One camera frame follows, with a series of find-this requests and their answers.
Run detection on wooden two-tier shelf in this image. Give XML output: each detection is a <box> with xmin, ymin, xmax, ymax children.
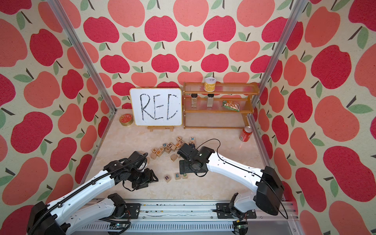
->
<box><xmin>183</xmin><ymin>83</ymin><xmax>259</xmax><ymax>129</ymax></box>

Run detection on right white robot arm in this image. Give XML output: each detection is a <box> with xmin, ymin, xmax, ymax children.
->
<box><xmin>177</xmin><ymin>144</ymin><xmax>288</xmax><ymax>220</ymax></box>

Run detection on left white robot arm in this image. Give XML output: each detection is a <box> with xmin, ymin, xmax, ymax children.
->
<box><xmin>26</xmin><ymin>151</ymin><xmax>159</xmax><ymax>235</ymax></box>

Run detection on wooden whiteboard easel stand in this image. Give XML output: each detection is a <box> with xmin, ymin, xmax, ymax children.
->
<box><xmin>147</xmin><ymin>126</ymin><xmax>174</xmax><ymax>132</ymax></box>

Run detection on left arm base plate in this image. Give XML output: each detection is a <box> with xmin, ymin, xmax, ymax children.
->
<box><xmin>113</xmin><ymin>203</ymin><xmax>141</xmax><ymax>220</ymax></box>

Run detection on left glass spice shaker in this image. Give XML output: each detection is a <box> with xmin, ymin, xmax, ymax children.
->
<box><xmin>191</xmin><ymin>94</ymin><xmax>198</xmax><ymax>108</ymax></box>

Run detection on wooden block letter R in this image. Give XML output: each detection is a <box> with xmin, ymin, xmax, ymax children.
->
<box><xmin>164</xmin><ymin>175</ymin><xmax>171</xmax><ymax>183</ymax></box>

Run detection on aluminium corner post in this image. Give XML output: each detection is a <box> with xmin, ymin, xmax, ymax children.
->
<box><xmin>252</xmin><ymin>0</ymin><xmax>309</xmax><ymax>106</ymax></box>
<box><xmin>47</xmin><ymin>0</ymin><xmax>117</xmax><ymax>114</ymax></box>

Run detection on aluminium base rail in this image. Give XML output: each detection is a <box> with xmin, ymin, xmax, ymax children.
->
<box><xmin>75</xmin><ymin>200</ymin><xmax>304</xmax><ymax>235</ymax></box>

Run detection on aluminium corner post right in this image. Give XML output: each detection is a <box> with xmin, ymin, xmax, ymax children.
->
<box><xmin>252</xmin><ymin>0</ymin><xmax>309</xmax><ymax>106</ymax></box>

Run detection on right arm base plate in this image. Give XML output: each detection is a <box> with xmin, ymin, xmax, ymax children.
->
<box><xmin>212</xmin><ymin>203</ymin><xmax>257</xmax><ymax>220</ymax></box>

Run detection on glass spice shaker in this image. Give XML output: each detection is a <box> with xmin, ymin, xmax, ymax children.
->
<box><xmin>207</xmin><ymin>94</ymin><xmax>214</xmax><ymax>108</ymax></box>
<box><xmin>191</xmin><ymin>94</ymin><xmax>198</xmax><ymax>108</ymax></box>

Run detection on right glass spice shaker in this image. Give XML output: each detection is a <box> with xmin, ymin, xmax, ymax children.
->
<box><xmin>207</xmin><ymin>94</ymin><xmax>214</xmax><ymax>108</ymax></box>

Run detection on green snack packet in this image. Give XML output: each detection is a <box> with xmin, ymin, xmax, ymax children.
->
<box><xmin>222</xmin><ymin>100</ymin><xmax>240</xmax><ymax>112</ymax></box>

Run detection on red soda can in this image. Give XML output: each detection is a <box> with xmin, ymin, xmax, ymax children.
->
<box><xmin>240</xmin><ymin>126</ymin><xmax>253</xmax><ymax>142</ymax></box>

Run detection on red gold round tin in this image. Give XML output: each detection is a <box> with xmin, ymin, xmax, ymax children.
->
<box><xmin>119</xmin><ymin>114</ymin><xmax>134</xmax><ymax>127</ymax></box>

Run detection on yellow white-lidded can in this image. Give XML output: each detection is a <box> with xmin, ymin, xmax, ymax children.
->
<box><xmin>204</xmin><ymin>77</ymin><xmax>216</xmax><ymax>93</ymax></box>

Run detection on aluminium corner post left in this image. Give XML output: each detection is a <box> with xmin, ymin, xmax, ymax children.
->
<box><xmin>47</xmin><ymin>0</ymin><xmax>117</xmax><ymax>114</ymax></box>

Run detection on plain wooden block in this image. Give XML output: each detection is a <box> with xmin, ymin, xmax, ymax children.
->
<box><xmin>170</xmin><ymin>154</ymin><xmax>178</xmax><ymax>162</ymax></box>

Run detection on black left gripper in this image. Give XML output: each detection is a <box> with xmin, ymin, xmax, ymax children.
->
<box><xmin>130</xmin><ymin>167</ymin><xmax>161</xmax><ymax>189</ymax></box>

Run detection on yellow framed whiteboard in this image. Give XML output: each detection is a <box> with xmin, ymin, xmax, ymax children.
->
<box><xmin>130</xmin><ymin>88</ymin><xmax>183</xmax><ymax>126</ymax></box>

